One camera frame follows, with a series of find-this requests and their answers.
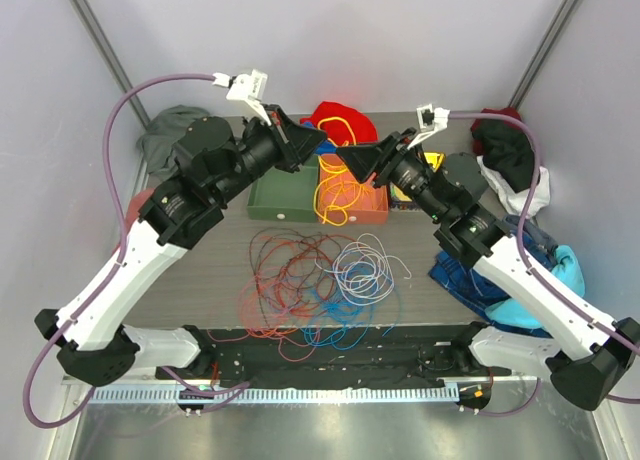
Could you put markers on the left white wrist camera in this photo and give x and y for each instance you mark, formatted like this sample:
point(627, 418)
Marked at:
point(246, 90)

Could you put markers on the blue plaid cloth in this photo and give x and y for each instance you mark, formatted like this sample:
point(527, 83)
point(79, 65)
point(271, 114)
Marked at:
point(475, 291)

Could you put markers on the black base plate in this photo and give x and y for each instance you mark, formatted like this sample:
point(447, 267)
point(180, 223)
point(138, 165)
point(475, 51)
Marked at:
point(366, 357)

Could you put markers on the green drawer box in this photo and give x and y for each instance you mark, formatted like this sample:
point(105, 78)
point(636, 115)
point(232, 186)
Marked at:
point(282, 196)

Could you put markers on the slotted cable duct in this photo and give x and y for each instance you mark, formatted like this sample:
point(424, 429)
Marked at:
point(167, 393)

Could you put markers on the grey cloth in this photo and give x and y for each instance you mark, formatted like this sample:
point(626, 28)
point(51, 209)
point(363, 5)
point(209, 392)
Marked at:
point(162, 133)

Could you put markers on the dusty pink cloth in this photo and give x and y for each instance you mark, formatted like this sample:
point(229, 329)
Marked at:
point(132, 213)

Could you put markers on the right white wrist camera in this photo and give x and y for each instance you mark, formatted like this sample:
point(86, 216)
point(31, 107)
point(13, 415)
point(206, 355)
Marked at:
point(431, 120)

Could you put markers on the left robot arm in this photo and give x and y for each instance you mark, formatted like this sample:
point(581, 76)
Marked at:
point(214, 167)

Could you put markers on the white cloth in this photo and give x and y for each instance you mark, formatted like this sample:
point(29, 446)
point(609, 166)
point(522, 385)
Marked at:
point(513, 202)

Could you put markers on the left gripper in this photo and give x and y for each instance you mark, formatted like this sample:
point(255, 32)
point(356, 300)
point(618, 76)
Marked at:
point(293, 142)

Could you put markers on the dark red cloth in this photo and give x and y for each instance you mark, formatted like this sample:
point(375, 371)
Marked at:
point(508, 111)

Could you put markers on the black cloth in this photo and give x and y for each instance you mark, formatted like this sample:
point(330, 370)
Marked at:
point(505, 149)

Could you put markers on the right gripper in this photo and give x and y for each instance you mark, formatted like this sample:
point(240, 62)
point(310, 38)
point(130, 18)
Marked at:
point(390, 154)

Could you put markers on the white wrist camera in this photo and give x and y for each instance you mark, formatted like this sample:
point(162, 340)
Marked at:
point(246, 90)
point(431, 120)

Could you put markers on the salmon drawer box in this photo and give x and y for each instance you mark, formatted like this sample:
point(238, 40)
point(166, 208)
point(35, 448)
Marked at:
point(340, 200)

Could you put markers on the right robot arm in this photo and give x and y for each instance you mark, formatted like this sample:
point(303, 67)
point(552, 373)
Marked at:
point(587, 352)

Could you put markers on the cyan cloth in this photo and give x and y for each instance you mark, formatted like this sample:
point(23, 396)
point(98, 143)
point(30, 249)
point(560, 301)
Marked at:
point(562, 262)

